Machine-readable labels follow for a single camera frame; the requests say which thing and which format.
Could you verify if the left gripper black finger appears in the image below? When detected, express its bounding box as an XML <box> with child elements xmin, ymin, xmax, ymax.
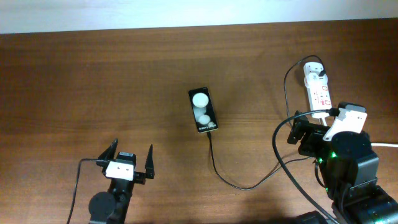
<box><xmin>145</xmin><ymin>144</ymin><xmax>155</xmax><ymax>179</ymax></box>
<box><xmin>97</xmin><ymin>139</ymin><xmax>118</xmax><ymax>161</ymax></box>

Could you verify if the black USB charging cable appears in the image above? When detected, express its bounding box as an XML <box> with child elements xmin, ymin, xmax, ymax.
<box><xmin>206</xmin><ymin>55</ymin><xmax>327</xmax><ymax>191</ymax></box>

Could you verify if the black Samsung Galaxy phone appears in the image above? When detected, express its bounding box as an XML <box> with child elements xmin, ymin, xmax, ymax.
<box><xmin>188</xmin><ymin>87</ymin><xmax>218</xmax><ymax>133</ymax></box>

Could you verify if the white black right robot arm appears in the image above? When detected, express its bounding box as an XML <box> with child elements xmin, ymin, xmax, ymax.
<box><xmin>287</xmin><ymin>108</ymin><xmax>397</xmax><ymax>223</ymax></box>

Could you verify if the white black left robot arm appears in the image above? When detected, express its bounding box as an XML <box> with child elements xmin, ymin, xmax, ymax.
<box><xmin>88</xmin><ymin>139</ymin><xmax>155</xmax><ymax>224</ymax></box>

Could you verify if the white charger plug adapter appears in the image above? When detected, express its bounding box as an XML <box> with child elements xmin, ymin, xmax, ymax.
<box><xmin>303</xmin><ymin>62</ymin><xmax>328</xmax><ymax>88</ymax></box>

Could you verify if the white power strip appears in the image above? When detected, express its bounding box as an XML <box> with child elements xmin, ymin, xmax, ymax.
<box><xmin>307</xmin><ymin>85</ymin><xmax>332</xmax><ymax>111</ymax></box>

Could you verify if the white power strip cord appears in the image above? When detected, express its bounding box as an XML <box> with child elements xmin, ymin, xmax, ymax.
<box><xmin>320</xmin><ymin>117</ymin><xmax>398</xmax><ymax>148</ymax></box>

